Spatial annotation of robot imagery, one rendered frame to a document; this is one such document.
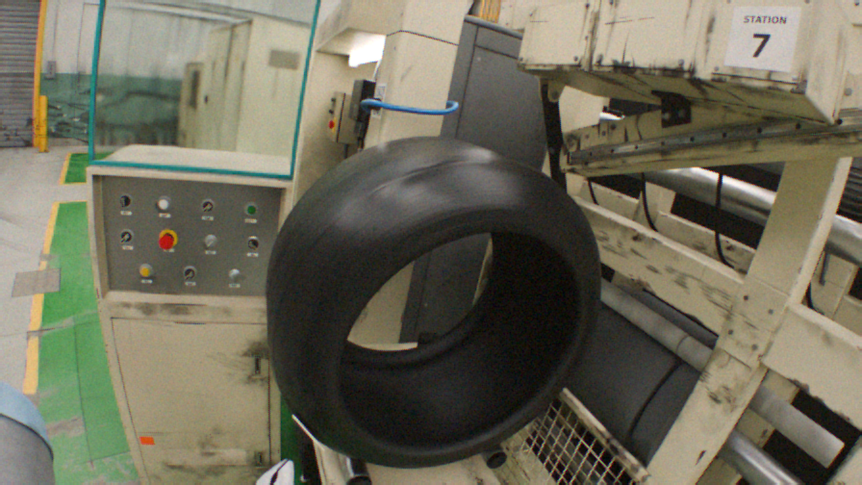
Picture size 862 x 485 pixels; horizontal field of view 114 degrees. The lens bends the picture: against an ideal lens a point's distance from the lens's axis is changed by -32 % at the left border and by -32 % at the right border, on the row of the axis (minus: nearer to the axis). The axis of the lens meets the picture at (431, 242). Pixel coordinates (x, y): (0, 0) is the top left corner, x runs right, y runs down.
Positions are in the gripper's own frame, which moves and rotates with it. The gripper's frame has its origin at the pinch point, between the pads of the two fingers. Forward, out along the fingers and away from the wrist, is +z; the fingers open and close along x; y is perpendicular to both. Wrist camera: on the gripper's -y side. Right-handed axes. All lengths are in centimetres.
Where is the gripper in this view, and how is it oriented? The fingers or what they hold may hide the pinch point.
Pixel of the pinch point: (282, 467)
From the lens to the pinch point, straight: 63.1
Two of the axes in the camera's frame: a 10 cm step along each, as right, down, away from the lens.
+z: 3.2, -7.5, 5.8
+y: 3.8, 6.6, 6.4
